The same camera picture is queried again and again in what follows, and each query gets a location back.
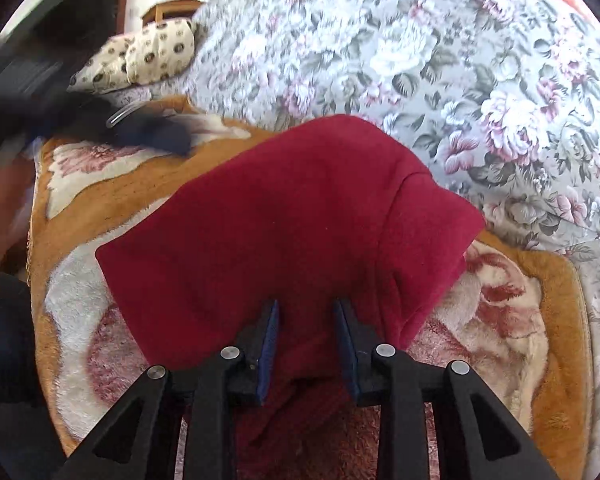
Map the brown floral plush blanket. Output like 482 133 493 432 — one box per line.
27 94 594 480

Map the dark cloth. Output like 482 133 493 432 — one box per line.
0 274 37 411

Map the floral grey bed cover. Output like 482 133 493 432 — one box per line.
125 0 600 471

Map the dark red sweater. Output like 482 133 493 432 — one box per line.
95 114 486 476

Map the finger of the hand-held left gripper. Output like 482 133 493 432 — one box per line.
106 102 194 157

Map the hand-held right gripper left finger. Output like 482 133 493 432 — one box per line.
55 299 281 480

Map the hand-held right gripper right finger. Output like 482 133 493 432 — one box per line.
332 299 562 480

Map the cream patterned cushion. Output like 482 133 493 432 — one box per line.
124 17 199 84
69 35 131 95

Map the wooden chair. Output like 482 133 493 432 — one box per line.
142 0 204 26

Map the person's left forearm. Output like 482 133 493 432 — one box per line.
0 152 37 273

